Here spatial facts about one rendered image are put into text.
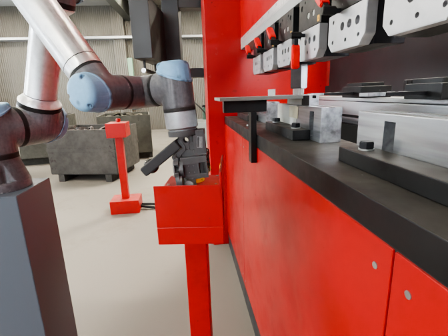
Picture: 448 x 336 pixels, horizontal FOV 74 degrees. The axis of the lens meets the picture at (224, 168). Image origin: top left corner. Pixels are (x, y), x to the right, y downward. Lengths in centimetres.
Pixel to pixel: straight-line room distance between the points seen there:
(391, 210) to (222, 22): 165
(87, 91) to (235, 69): 136
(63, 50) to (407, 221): 64
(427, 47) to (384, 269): 105
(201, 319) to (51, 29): 81
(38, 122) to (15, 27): 962
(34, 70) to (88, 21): 893
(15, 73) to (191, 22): 518
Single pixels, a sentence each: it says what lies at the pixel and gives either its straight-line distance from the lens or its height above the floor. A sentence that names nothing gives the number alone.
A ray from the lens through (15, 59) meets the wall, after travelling 1057.
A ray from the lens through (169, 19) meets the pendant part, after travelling 246.
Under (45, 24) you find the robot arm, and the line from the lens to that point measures 74.
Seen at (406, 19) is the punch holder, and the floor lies 111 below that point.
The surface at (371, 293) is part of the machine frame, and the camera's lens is 48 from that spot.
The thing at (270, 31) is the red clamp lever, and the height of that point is 122.
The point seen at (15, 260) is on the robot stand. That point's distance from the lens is 101.
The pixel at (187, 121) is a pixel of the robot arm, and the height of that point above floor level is 96.
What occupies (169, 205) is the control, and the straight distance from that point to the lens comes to 72.
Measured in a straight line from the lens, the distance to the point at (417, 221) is 38.
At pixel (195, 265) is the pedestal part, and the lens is 86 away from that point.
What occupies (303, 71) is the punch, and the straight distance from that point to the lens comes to 103.
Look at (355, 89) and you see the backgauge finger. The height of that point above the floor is 101.
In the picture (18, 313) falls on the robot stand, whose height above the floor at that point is 43.
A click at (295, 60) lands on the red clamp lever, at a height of 110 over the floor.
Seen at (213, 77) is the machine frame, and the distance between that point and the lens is 187.
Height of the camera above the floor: 101
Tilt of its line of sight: 14 degrees down
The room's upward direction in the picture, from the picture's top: 2 degrees counter-clockwise
